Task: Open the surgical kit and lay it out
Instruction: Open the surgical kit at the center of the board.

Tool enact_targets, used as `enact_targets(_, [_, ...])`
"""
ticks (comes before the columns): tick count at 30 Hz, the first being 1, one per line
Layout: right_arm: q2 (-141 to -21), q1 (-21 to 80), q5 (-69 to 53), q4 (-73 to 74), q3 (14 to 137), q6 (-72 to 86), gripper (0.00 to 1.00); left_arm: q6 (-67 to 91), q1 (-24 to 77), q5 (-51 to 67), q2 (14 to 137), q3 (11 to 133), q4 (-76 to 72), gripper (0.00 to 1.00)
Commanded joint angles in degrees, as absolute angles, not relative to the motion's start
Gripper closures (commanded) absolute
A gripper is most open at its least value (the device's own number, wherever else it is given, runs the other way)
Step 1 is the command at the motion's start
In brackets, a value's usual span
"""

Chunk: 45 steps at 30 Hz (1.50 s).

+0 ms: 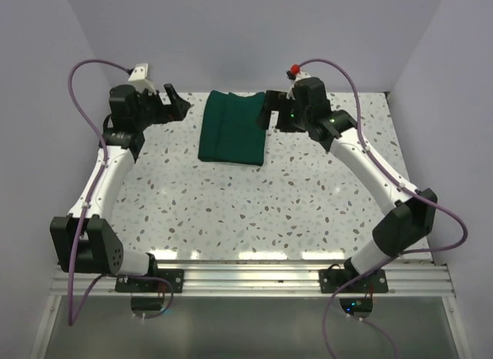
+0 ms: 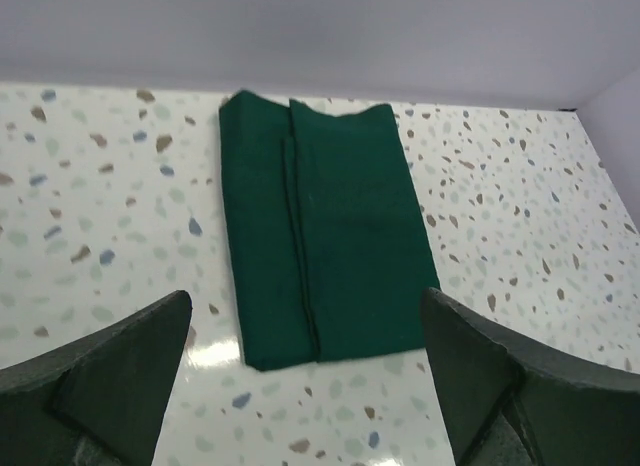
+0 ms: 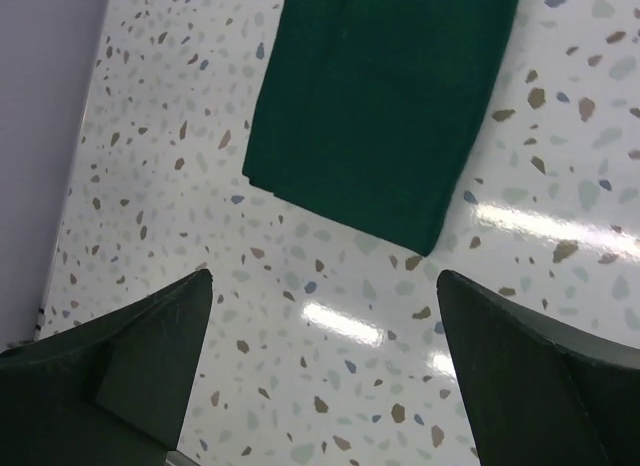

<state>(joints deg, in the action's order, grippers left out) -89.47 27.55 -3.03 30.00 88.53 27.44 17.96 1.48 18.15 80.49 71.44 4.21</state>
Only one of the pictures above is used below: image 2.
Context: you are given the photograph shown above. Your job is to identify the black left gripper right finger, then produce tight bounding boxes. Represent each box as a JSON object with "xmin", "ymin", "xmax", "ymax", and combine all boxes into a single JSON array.
[{"xmin": 421, "ymin": 288, "xmax": 639, "ymax": 465}]

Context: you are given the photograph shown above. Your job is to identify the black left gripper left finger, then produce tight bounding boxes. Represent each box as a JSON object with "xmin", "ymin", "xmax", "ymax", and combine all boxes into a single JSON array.
[{"xmin": 1, "ymin": 290, "xmax": 192, "ymax": 465}]

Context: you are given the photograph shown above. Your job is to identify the green surgical cloth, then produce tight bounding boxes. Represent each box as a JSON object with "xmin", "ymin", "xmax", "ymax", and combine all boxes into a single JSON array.
[{"xmin": 219, "ymin": 90, "xmax": 439, "ymax": 371}]

